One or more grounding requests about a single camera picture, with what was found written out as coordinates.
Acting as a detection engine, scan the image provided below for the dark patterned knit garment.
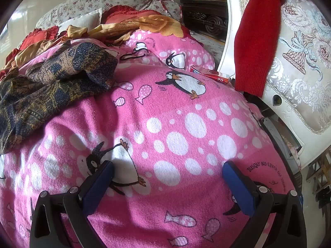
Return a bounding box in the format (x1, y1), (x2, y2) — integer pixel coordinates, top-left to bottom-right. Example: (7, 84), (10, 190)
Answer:
(0, 41), (119, 154)

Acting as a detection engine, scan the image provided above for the pink penguin print blanket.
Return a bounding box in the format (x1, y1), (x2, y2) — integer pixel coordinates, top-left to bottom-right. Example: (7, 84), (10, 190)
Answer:
(0, 30), (303, 248)

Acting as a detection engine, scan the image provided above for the red knit sweater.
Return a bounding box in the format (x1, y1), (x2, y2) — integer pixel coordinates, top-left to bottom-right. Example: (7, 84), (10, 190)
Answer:
(234, 0), (286, 96)

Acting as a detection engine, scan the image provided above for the wooden stool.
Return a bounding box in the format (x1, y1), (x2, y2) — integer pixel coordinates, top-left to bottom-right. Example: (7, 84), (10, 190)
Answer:
(306, 155), (331, 184)

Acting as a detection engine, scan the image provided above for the patterned floor rug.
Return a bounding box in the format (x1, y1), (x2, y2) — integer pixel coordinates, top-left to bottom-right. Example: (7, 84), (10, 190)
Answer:
(191, 30), (225, 60)

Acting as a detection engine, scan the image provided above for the dark carved wooden cabinet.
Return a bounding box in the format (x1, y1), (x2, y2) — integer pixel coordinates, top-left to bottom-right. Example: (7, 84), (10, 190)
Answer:
(178, 0), (229, 35)

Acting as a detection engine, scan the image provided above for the white pillow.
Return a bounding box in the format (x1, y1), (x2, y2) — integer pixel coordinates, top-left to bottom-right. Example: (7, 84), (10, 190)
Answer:
(58, 8), (104, 33)

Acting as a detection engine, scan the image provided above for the small red cushion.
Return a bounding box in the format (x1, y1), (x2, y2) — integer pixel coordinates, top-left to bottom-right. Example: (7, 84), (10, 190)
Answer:
(101, 5), (161, 26)

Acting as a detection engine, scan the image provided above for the black hair tie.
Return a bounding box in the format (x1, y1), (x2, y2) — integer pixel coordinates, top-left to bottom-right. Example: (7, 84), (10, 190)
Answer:
(119, 49), (149, 61)

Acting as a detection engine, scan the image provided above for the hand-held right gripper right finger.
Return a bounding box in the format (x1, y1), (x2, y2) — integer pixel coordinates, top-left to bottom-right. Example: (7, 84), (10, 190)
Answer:
(222, 161), (308, 248)

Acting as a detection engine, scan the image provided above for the small red box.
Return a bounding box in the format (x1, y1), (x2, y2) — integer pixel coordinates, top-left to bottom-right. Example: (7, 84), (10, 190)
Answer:
(190, 65), (232, 83)

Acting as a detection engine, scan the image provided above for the floral pillow with red tie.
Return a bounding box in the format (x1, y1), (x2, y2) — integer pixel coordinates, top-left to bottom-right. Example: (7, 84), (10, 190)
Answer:
(143, 0), (184, 26)

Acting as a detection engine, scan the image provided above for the orange and red blanket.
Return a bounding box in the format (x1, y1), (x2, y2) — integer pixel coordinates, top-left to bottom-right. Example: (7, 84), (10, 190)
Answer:
(0, 14), (193, 83)

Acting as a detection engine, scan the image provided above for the large red frilled cushion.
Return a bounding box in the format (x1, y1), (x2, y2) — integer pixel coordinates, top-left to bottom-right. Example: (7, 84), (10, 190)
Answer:
(18, 26), (61, 51)

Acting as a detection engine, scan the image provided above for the white chair with floral upholstery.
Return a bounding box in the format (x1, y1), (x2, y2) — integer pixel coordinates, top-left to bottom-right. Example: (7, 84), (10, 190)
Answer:
(216, 0), (331, 171)

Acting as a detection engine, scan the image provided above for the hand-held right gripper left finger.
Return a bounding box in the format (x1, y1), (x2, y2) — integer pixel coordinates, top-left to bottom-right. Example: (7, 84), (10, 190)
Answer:
(29, 161), (115, 248)

